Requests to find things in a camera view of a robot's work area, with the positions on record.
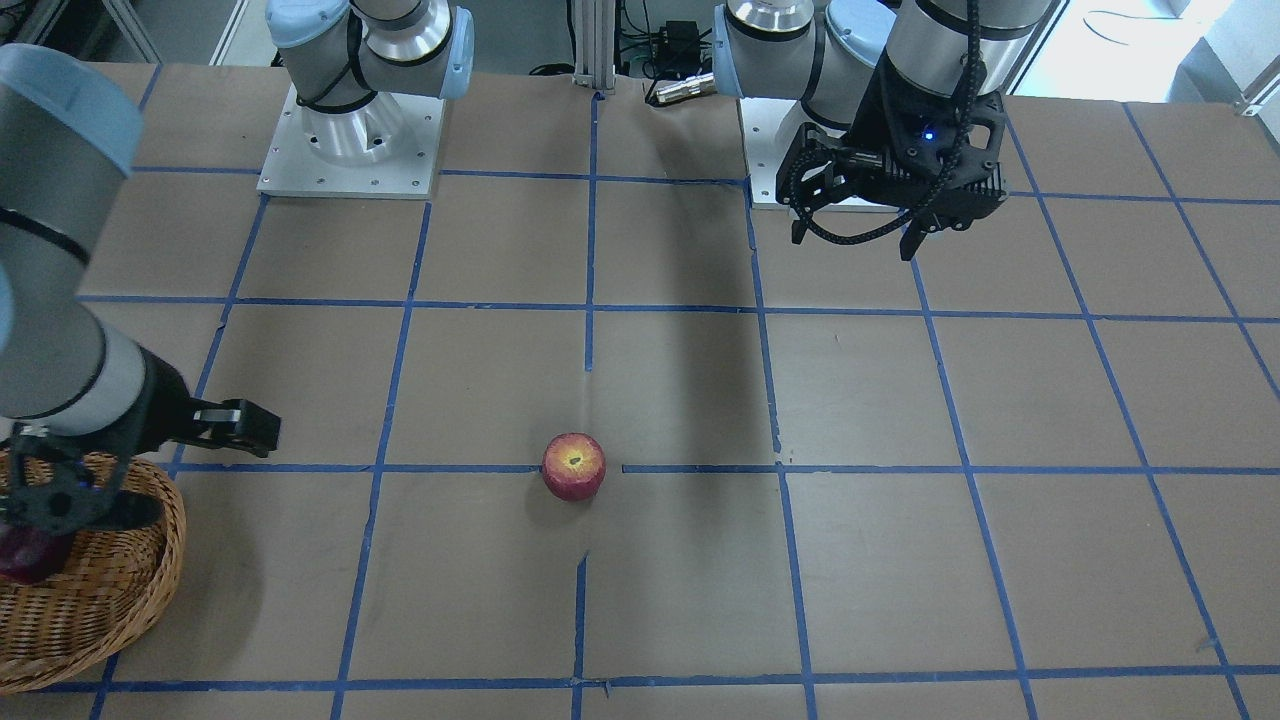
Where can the red yellow apple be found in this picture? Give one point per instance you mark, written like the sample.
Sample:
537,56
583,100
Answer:
573,467

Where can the dark red apple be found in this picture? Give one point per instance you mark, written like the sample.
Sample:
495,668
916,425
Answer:
30,555

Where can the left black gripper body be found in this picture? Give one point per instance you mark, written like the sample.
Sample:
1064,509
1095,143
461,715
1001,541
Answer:
884,112

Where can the aluminium frame post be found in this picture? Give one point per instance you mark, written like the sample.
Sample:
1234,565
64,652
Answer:
595,25

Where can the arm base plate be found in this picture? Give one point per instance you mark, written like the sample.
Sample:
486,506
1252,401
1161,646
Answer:
387,150
768,128

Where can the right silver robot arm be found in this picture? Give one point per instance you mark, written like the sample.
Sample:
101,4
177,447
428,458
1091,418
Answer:
368,78

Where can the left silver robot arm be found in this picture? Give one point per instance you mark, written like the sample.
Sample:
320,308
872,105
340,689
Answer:
824,54

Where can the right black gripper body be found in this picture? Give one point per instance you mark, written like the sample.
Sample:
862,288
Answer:
160,400

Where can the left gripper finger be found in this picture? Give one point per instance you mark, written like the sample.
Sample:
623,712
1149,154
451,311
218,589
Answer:
802,189
921,226

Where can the brown wicker basket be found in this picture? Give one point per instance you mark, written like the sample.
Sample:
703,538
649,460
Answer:
67,612

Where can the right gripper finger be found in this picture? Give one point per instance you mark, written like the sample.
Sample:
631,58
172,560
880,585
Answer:
235,423

